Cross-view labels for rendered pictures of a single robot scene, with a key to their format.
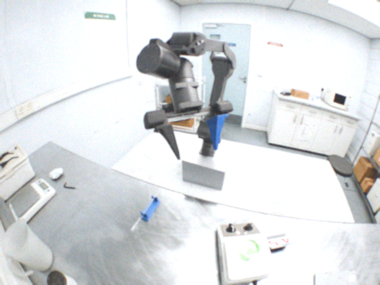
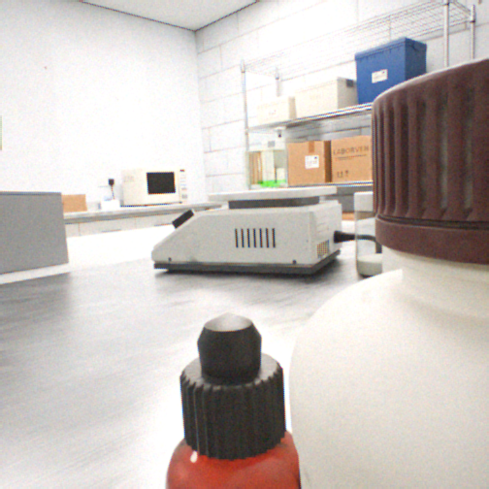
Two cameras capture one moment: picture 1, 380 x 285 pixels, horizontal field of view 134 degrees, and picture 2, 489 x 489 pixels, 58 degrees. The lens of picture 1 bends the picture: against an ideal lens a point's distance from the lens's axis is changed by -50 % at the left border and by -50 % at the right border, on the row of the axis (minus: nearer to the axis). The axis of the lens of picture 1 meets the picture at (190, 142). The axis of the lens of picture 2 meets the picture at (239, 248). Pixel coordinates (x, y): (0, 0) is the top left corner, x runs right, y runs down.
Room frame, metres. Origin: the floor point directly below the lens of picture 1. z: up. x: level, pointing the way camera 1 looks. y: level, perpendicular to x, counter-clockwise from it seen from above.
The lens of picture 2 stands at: (-0.05, 0.33, 0.99)
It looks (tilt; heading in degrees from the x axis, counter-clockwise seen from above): 8 degrees down; 295
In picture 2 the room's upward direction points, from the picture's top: 3 degrees counter-clockwise
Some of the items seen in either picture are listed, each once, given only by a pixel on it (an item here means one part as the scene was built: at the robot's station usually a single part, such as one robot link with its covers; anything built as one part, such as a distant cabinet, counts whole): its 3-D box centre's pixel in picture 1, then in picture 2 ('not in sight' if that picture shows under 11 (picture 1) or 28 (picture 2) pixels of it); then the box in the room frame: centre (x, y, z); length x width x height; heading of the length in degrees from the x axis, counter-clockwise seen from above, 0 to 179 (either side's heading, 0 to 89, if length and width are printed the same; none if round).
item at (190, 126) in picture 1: (181, 104); not in sight; (2.52, 0.13, 0.59); 0.65 x 0.48 x 0.93; 69
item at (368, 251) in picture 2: not in sight; (386, 233); (0.00, -0.12, 0.94); 0.06 x 0.06 x 0.08
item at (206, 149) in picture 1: (208, 145); not in sight; (0.56, -0.08, 1.04); 0.07 x 0.07 x 0.06; 71
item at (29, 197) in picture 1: (30, 198); not in sight; (0.26, 0.76, 0.92); 0.26 x 0.19 x 0.05; 160
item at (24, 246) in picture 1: (28, 253); not in sight; (0.02, 0.51, 0.97); 0.18 x 0.13 x 0.15; 11
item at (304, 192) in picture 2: (249, 256); (275, 193); (0.12, -0.15, 0.98); 0.12 x 0.12 x 0.01; 89
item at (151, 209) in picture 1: (149, 206); not in sight; (0.34, 0.14, 0.92); 0.10 x 0.03 x 0.04; 161
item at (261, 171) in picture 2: (247, 249); (264, 156); (0.13, -0.14, 1.02); 0.06 x 0.05 x 0.08; 110
